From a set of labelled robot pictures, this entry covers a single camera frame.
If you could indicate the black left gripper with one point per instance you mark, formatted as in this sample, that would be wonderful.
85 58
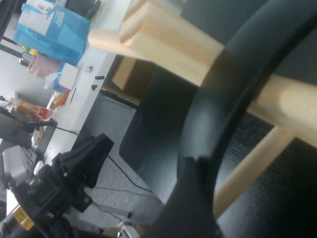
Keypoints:
71 173

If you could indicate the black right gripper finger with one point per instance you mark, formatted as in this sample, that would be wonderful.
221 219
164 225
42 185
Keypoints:
185 205

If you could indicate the black over-ear headphones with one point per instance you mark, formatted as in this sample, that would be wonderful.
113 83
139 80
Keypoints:
237 49

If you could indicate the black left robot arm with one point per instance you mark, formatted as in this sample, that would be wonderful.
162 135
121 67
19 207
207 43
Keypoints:
32 225

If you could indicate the black monitor stand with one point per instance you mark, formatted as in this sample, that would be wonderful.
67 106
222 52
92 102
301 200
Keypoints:
19 129

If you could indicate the light wooden peg stand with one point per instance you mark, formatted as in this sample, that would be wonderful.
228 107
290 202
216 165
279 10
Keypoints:
168 42

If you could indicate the white desk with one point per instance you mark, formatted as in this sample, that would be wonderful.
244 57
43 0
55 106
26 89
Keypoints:
84 104

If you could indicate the white computer mouse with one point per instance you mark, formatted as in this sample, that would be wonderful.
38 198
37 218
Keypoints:
38 167

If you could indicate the thin black pen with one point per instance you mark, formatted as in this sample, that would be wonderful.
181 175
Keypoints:
73 95

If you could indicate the orange snack packet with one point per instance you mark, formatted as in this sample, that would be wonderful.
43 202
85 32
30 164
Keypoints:
60 98

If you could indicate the small black plastic piece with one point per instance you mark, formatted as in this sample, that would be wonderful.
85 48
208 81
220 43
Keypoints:
99 77
94 87

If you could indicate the silver keyboard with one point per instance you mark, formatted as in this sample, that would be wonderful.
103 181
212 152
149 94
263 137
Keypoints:
17 161

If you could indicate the orange and red carton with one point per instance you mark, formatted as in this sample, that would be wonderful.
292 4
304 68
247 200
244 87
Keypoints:
29 107

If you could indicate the blue tissue pack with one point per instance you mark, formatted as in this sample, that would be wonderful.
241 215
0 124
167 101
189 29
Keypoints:
55 83

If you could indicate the white square box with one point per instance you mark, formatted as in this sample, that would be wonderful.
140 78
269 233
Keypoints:
70 76

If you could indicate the brown cardboard box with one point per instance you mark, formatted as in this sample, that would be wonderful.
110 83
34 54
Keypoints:
128 74

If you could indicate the small dark metal clip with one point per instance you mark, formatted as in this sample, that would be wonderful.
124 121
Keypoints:
89 68

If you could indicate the pink box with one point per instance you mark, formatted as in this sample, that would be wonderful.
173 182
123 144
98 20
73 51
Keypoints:
44 65

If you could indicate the blue and white shopping bag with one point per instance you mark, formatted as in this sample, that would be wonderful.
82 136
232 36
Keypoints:
54 32

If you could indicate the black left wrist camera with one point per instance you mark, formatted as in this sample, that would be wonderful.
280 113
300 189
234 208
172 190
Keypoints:
39 191

